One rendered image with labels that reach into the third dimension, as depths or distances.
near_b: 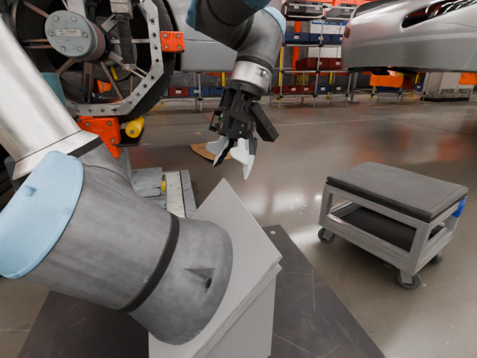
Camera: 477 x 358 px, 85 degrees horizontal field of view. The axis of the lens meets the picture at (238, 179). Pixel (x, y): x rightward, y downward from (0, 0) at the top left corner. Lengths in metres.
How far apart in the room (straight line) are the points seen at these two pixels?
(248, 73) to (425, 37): 2.38
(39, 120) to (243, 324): 0.43
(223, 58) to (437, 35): 1.83
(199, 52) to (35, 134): 1.23
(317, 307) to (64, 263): 0.46
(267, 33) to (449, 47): 2.33
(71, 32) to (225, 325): 0.94
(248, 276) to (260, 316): 0.07
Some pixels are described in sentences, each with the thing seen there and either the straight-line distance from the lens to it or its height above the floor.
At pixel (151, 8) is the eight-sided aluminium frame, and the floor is 0.95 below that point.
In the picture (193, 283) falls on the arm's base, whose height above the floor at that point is 0.49.
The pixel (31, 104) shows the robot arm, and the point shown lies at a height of 0.70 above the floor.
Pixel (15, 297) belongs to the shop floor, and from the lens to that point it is 1.29.
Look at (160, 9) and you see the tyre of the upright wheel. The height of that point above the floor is 0.97.
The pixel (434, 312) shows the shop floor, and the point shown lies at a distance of 1.18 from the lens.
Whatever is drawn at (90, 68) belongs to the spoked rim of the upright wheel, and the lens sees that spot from 1.30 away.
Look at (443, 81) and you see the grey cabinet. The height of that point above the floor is 0.51.
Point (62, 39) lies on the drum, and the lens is 1.06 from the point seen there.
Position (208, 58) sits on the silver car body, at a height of 0.81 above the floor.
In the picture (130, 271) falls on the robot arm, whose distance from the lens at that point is 0.35.
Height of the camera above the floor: 0.74
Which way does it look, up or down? 22 degrees down
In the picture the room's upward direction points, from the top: straight up
